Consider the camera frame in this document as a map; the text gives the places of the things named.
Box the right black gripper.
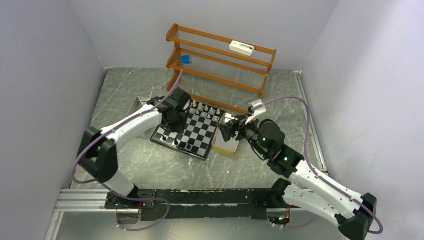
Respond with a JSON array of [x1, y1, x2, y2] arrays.
[[217, 113, 270, 158]]

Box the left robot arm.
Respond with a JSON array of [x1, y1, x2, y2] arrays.
[[75, 87, 192, 208]]

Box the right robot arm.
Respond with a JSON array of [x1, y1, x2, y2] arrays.
[[217, 119, 377, 240]]

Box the black and white chessboard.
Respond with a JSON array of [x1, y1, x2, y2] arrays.
[[150, 100, 226, 161]]

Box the silver tin box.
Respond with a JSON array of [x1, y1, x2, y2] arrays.
[[126, 96, 154, 140]]

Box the orange wooden shelf rack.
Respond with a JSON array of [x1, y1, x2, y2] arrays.
[[166, 23, 277, 99]]

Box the blue cube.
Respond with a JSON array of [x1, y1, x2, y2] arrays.
[[180, 55, 192, 65]]

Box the white rectangular device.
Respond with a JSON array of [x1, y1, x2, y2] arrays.
[[229, 40, 255, 57]]

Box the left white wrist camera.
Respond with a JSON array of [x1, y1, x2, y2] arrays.
[[184, 99, 193, 110]]

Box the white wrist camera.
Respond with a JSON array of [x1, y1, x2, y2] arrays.
[[245, 99, 267, 125], [184, 99, 193, 110]]

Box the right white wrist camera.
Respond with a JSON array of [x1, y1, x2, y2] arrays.
[[245, 99, 267, 125]]

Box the black base frame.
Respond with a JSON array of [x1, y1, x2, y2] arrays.
[[104, 179, 290, 222]]

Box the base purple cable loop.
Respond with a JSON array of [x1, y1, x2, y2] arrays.
[[115, 198, 171, 232]]

